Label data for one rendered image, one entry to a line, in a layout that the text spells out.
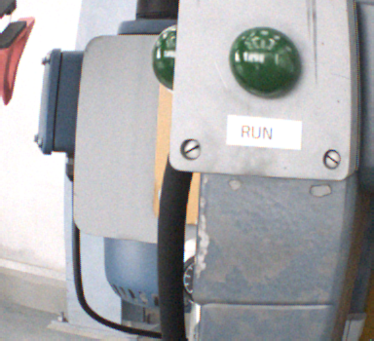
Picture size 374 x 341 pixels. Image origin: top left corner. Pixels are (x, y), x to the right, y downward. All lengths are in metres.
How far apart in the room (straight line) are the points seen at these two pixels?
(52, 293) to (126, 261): 5.18
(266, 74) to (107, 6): 5.09
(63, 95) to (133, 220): 0.12
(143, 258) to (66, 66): 0.17
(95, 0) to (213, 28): 5.10
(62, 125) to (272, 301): 0.48
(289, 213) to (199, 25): 0.09
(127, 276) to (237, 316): 0.47
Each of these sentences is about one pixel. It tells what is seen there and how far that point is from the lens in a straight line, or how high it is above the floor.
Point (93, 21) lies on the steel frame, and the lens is 5.55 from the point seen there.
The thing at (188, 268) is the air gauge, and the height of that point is 1.16.
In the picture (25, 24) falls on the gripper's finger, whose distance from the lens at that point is 0.95.
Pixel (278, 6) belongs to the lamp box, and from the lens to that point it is 0.46.
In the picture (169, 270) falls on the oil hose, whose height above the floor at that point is 1.19.
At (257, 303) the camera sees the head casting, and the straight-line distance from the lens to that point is 0.52.
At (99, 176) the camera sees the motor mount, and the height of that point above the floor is 1.20.
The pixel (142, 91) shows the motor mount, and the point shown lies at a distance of 0.93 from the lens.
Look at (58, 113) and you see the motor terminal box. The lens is 0.96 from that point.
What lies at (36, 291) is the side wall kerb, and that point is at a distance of 6.19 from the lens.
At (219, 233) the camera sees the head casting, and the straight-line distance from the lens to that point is 0.51.
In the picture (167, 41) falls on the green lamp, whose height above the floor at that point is 1.29.
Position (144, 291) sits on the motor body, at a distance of 0.97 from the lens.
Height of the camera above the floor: 1.27
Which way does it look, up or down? 3 degrees down
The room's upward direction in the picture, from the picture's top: 3 degrees clockwise
